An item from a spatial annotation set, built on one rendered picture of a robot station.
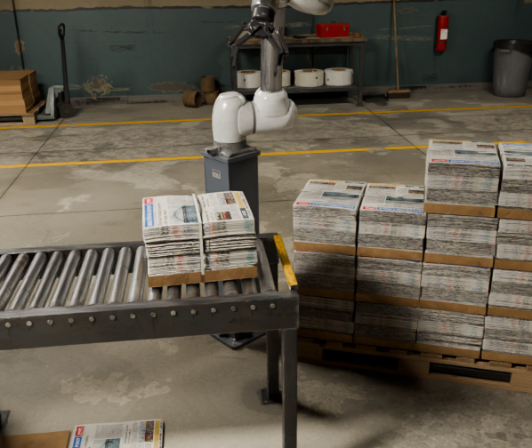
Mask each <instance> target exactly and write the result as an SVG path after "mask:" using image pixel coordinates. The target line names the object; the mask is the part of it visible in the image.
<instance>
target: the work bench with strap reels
mask: <svg viewBox="0 0 532 448"><path fill-rule="evenodd" d="M332 22H337V21H330V23H329V22H328V23H324V24H317V25H316V34H309V35H301V36H309V37H305V38H300V39H298V38H294V36H284V38H285V41H286V46H287V47H314V46H344V45H348V46H349V68H326V69H324V70H321V69H316V68H306V69H298V70H295V71H294V81H290V71H289V70H284V69H283V72H282V88H284V90H285V91H286V93H298V92H345V91H348V96H346V98H353V97H352V96H351V91H359V94H358V105H356V106H357V107H363V105H362V93H363V73H364V51H365V42H366V41H367V38H366V37H363V36H361V37H353V33H350V25H349V23H346V22H343V23H338V22H337V23H332ZM261 41H262V40H261V38H255V37H252V38H251V39H249V40H247V41H246V42H245V43H244V44H242V45H241V46H239V47H238V49H256V48H261ZM353 45H360V50H359V83H358V84H357V83H356V82H354V81H353V69H352V63H353ZM231 51H232V49H231V48H230V85H231V91H232V92H238V93H241V94H242V95H251V94H255V92H256V91H257V90H258V89H259V88H260V86H261V71H260V70H239V71H237V63H236V67H235V70H233V69H232V65H233V60H234V59H232V58H231Z"/></svg>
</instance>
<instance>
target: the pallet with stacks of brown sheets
mask: <svg viewBox="0 0 532 448"><path fill-rule="evenodd" d="M40 98H41V97H40V91H39V89H38V85H37V81H36V71H35V70H8V71H0V116H22V119H23V122H12V123H0V126H6V125H27V124H36V123H37V121H36V114H37V113H42V112H43V111H42V108H46V100H40Z"/></svg>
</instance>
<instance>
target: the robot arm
mask: <svg viewBox="0 0 532 448"><path fill-rule="evenodd" d="M334 2H335V0H253V1H252V6H251V10H252V12H253V13H252V19H251V22H250V23H245V21H244V20H242V21H241V24H240V26H239V28H238V29H237V31H236V32H235V33H234V34H233V36H232V37H231V38H230V40H229V41H228V47H229V48H231V49H232V51H231V58H232V59H234V60H233V65H232V69H233V70H235V67H236V62H237V56H238V47H239V46H241V45H242V44H244V43H245V42H246V41H247V40H249V39H251V38H252V37H255V38H261V40H262V41H261V86H260V88H259V89H258V90H257V91H256V92H255V95H254V100H253V101H248V100H246V98H245V97H244V96H243V95H242V94H241V93H238V92H224V93H221V94H220V95H219V96H218V98H217V99H216V101H215V103H214V109H213V120H212V121H213V134H214V145H213V146H211V147H208V148H205V152H207V154H208V155H219V156H224V157H225V158H232V157H233V156H239V155H243V154H245V153H249V152H254V151H256V148H255V147H251V146H248V145H246V136H248V135H251V134H267V133H274V132H282V131H284V130H286V129H289V128H290V127H292V126H293V125H294V124H295V122H296V120H297V107H296V105H295V104H294V102H293V101H292V100H291V99H288V97H287V93H286V91H285V90H284V88H282V72H283V57H285V56H286V57H287V56H288V53H289V51H288V48H287V46H286V41H285V38H284V33H285V9H286V8H285V7H286V6H287V5H290V6H291V7H293V8H294V9H296V10H298V11H300V12H305V13H310V14H314V15H324V14H327V13H328V12H330V11H331V10H332V8H333V5H334ZM246 28H249V29H250V30H249V31H248V32H247V33H246V34H245V35H244V36H242V37H241V38H240V39H238V37H239V36H240V35H241V33H242V32H243V30H244V29H246ZM237 39H238V40H237ZM236 40H237V41H236ZM235 41H236V42H235Z"/></svg>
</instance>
